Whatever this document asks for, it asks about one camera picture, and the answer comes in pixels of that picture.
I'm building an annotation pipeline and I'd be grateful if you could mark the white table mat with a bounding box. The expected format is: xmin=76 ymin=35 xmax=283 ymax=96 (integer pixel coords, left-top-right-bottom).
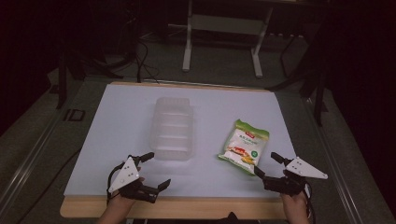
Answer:
xmin=63 ymin=83 xmax=297 ymax=199

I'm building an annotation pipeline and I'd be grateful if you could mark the person's left hand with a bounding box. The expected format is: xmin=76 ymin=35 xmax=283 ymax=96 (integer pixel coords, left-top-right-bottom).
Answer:
xmin=106 ymin=166 xmax=147 ymax=209

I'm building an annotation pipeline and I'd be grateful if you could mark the clear plastic container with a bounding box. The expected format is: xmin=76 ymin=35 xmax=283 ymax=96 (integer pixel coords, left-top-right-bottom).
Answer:
xmin=148 ymin=96 xmax=195 ymax=162

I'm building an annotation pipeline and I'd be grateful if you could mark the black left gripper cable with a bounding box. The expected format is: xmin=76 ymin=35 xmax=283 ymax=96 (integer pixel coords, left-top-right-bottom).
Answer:
xmin=106 ymin=162 xmax=126 ymax=204

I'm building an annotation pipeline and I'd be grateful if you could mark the black metal stand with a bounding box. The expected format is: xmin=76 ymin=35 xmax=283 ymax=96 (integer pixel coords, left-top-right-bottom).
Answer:
xmin=55 ymin=46 xmax=69 ymax=110
xmin=313 ymin=59 xmax=329 ymax=128

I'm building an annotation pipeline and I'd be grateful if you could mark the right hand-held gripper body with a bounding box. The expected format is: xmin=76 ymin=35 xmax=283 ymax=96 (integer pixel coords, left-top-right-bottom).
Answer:
xmin=263 ymin=156 xmax=329 ymax=197

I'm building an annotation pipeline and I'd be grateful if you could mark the grey metal floor rail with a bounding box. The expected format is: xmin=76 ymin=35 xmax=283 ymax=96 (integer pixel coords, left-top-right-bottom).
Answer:
xmin=303 ymin=97 xmax=367 ymax=224
xmin=0 ymin=106 xmax=68 ymax=213

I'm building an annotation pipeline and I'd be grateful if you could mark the black floor bracket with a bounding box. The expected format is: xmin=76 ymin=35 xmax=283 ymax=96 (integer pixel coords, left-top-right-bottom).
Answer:
xmin=63 ymin=108 xmax=86 ymax=122

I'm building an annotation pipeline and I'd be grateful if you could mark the wooden table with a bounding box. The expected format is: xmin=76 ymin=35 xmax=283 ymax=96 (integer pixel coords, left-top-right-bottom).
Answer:
xmin=59 ymin=80 xmax=289 ymax=219

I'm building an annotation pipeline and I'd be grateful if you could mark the thin black floor cable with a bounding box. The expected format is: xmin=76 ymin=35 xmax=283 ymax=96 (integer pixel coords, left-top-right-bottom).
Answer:
xmin=17 ymin=148 xmax=82 ymax=224

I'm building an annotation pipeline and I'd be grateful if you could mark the green and white snack packet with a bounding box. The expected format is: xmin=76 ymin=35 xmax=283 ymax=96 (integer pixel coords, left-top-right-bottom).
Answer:
xmin=217 ymin=119 xmax=271 ymax=176

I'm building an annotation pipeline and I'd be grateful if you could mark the white metal stand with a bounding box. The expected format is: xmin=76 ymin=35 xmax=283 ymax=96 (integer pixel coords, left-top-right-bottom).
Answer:
xmin=181 ymin=0 xmax=276 ymax=79

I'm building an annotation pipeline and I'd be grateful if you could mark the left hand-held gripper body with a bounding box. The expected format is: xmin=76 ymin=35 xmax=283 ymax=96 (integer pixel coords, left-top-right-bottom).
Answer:
xmin=107 ymin=155 xmax=161 ymax=204

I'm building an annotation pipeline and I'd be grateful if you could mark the person's right hand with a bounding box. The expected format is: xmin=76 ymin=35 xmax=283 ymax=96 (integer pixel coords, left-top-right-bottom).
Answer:
xmin=280 ymin=189 xmax=310 ymax=217

